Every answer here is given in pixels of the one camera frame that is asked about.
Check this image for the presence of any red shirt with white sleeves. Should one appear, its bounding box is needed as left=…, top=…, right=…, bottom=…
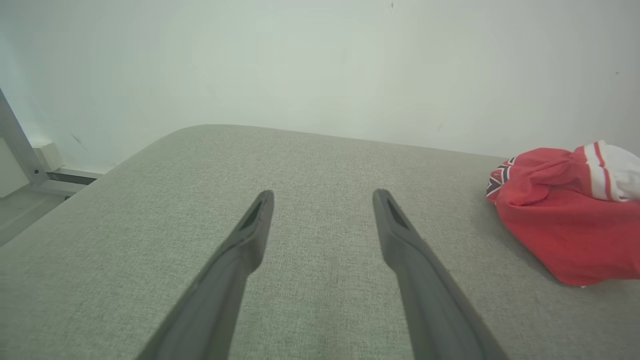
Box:
left=486, top=140, right=640, bottom=288

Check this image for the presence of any white wall box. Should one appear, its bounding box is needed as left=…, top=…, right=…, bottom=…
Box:
left=32, top=142, right=65, bottom=174

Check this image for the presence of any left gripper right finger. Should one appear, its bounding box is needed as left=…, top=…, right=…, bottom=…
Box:
left=372, top=188, right=509, bottom=360

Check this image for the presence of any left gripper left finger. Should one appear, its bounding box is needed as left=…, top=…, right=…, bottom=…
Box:
left=137, top=190, right=275, bottom=360

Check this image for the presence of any grey metal frame post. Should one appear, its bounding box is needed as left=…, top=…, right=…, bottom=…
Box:
left=0, top=89, right=51, bottom=187

